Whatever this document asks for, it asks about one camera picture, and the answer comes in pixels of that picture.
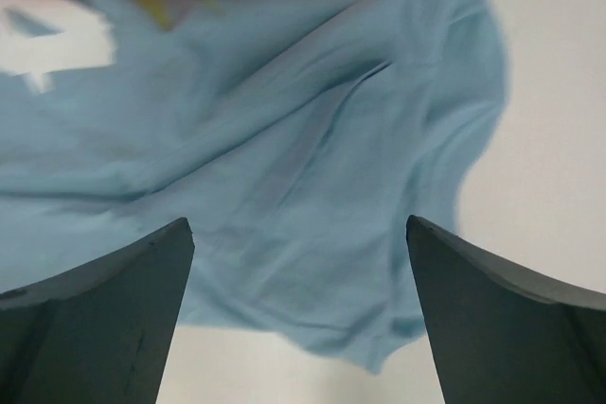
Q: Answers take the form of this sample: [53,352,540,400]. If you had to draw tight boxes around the light blue t-shirt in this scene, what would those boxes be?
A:
[1,0,508,373]

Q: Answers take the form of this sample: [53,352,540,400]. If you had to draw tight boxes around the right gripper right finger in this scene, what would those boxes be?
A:
[406,216,605,404]

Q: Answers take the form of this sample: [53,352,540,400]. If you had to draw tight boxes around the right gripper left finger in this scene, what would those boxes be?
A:
[1,218,194,404]

